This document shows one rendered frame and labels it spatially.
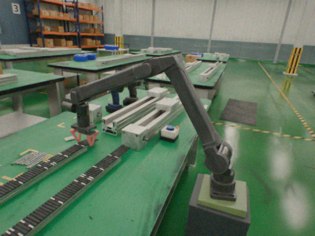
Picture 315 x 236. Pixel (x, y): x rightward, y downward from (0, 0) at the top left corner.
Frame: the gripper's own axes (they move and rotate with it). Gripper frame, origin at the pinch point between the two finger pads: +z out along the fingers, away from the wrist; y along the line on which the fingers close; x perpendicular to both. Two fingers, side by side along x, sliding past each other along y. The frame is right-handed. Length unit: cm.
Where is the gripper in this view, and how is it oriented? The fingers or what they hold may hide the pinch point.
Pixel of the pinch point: (84, 142)
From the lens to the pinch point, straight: 109.2
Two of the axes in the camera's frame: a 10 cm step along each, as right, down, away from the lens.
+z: -0.6, 9.2, 3.8
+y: -9.0, -2.2, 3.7
